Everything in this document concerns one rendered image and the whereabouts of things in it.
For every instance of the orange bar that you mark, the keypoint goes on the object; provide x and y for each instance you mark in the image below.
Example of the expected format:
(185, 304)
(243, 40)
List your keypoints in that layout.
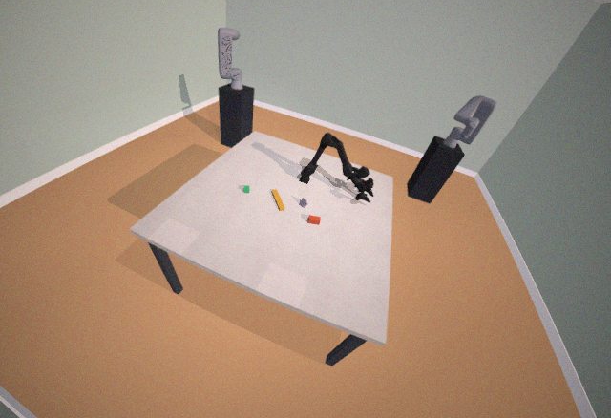
(278, 200)

